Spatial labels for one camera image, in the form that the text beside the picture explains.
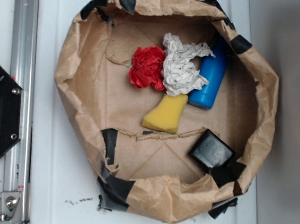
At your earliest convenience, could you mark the black box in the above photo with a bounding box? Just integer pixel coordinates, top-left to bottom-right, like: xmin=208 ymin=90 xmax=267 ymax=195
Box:
xmin=188 ymin=129 xmax=235 ymax=173

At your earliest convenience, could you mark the yellow sponge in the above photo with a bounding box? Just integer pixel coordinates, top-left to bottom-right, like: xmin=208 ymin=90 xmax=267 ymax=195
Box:
xmin=141 ymin=94 xmax=188 ymax=133

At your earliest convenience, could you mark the crumpled red paper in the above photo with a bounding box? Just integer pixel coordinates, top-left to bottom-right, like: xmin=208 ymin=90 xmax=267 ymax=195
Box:
xmin=128 ymin=46 xmax=166 ymax=91

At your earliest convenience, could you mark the crumpled white paper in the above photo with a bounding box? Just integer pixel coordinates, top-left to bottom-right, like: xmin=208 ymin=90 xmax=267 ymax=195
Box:
xmin=161 ymin=33 xmax=216 ymax=97

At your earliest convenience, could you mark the brown paper bag container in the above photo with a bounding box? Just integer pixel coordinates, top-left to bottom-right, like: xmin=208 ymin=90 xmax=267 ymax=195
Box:
xmin=54 ymin=0 xmax=279 ymax=223

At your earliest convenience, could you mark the blue plastic bottle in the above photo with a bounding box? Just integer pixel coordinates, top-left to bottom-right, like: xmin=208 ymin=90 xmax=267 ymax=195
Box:
xmin=188 ymin=37 xmax=228 ymax=109

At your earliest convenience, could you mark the aluminium frame rail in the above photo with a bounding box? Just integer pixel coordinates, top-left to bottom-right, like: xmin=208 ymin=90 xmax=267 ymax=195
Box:
xmin=3 ymin=0 xmax=39 ymax=224

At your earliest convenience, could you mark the metal corner bracket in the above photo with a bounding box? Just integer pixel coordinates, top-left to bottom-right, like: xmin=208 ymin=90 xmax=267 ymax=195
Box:
xmin=0 ymin=191 xmax=22 ymax=224

